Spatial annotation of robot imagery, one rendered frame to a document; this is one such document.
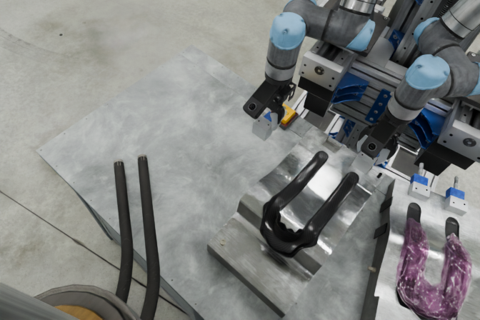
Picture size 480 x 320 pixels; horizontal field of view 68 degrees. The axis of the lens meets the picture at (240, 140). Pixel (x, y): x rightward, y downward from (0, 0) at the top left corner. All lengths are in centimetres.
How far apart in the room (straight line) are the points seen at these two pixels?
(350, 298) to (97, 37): 242
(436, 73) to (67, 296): 77
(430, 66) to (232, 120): 66
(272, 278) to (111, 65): 202
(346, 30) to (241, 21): 211
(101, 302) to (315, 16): 77
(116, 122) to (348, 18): 81
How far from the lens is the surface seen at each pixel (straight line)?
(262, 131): 106
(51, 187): 219
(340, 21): 91
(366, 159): 109
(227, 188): 112
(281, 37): 82
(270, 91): 92
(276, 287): 97
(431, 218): 119
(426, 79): 86
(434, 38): 100
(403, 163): 210
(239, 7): 310
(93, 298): 27
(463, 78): 93
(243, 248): 99
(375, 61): 137
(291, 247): 99
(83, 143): 127
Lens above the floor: 180
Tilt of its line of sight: 56 degrees down
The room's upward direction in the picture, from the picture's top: 6 degrees clockwise
